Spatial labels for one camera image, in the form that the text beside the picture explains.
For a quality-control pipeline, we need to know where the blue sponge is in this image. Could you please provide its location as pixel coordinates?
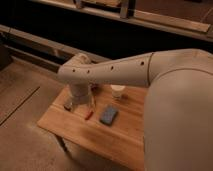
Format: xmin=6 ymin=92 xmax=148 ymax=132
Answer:
xmin=99 ymin=106 xmax=118 ymax=125

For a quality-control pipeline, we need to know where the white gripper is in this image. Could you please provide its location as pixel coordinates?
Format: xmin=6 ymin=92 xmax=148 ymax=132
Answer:
xmin=69 ymin=84 xmax=91 ymax=105

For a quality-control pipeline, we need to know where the small grey block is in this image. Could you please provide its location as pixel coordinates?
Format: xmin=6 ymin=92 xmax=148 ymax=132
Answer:
xmin=64 ymin=103 xmax=73 ymax=111

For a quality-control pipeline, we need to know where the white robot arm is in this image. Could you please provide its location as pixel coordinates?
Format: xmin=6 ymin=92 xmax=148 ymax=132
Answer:
xmin=58 ymin=49 xmax=213 ymax=171

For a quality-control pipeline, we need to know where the red marker pen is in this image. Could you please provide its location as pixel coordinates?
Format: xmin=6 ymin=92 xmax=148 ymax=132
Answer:
xmin=85 ymin=110 xmax=94 ymax=120

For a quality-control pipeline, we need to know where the wooden shelf rail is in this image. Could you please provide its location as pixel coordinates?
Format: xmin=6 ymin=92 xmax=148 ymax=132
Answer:
xmin=31 ymin=0 xmax=213 ymax=42

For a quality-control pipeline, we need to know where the metal table leg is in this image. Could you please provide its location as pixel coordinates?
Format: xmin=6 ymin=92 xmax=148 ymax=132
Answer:
xmin=56 ymin=136 xmax=67 ymax=152

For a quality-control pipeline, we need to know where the white paper cup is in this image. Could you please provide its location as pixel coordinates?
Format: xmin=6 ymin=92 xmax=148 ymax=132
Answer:
xmin=111 ymin=85 xmax=125 ymax=99

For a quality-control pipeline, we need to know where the dark red ceramic bowl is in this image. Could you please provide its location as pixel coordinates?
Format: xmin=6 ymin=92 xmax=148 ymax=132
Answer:
xmin=91 ymin=84 xmax=99 ymax=91

